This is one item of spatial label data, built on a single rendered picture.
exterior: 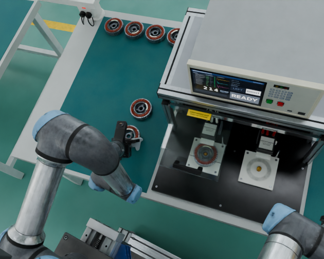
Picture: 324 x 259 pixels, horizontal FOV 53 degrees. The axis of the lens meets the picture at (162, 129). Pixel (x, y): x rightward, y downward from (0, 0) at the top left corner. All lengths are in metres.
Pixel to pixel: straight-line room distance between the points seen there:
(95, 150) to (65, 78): 1.07
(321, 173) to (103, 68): 1.23
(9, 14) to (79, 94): 0.84
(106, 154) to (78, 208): 1.54
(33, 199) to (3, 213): 1.67
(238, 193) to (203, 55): 0.66
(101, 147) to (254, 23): 0.66
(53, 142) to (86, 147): 0.10
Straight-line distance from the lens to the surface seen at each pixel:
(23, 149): 1.86
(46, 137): 0.99
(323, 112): 1.30
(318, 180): 1.60
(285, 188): 1.53
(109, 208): 2.38
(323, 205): 1.58
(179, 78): 1.33
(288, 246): 0.74
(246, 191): 1.51
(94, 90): 1.83
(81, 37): 2.08
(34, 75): 3.08
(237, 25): 1.20
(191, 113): 1.30
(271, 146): 1.42
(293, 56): 1.14
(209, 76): 1.14
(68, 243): 1.32
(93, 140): 0.93
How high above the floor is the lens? 2.24
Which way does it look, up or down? 66 degrees down
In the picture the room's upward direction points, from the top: 22 degrees counter-clockwise
